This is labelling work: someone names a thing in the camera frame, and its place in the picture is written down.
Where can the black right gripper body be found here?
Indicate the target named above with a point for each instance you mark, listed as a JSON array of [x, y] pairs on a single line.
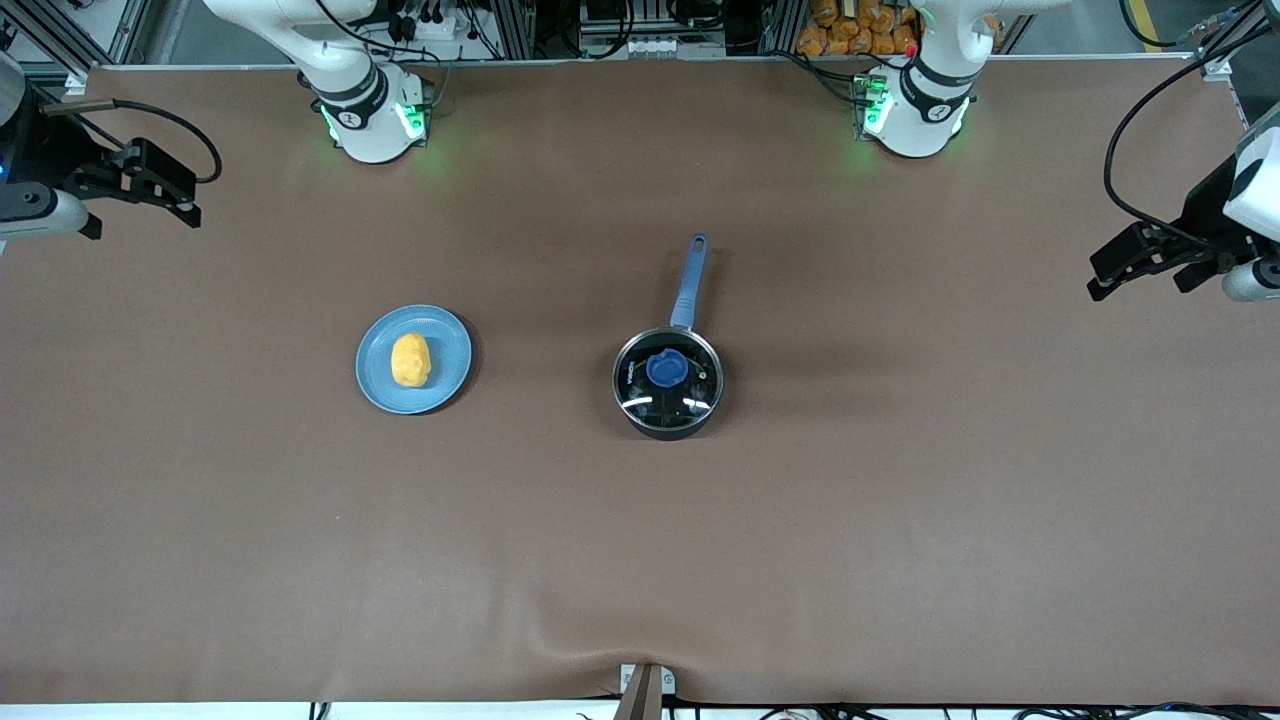
[[50, 147]]

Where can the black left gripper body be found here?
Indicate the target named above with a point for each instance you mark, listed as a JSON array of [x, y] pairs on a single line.
[[1207, 211]]

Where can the yellow peeled potato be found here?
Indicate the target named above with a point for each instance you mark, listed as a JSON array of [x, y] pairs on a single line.
[[411, 360]]

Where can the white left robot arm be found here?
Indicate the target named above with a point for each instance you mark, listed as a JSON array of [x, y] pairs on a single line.
[[920, 120]]

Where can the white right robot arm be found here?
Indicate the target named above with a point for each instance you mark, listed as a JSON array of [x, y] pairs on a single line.
[[365, 120]]

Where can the blue round plate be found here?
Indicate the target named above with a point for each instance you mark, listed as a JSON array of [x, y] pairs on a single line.
[[450, 350]]

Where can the bag of orange items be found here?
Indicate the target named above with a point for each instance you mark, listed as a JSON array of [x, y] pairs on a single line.
[[850, 35]]

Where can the brown table mat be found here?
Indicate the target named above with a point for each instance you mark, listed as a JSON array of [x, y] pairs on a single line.
[[900, 520]]

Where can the white power strip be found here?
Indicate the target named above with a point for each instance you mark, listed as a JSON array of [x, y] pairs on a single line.
[[650, 46]]

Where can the aluminium frame corner profile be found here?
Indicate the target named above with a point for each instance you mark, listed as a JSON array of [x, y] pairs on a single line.
[[1218, 68], [75, 80]]

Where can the aluminium vertical frame profile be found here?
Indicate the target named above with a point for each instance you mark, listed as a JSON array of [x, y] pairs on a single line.
[[515, 30]]

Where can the aluminium profile post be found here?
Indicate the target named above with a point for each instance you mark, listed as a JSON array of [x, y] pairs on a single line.
[[645, 692]]

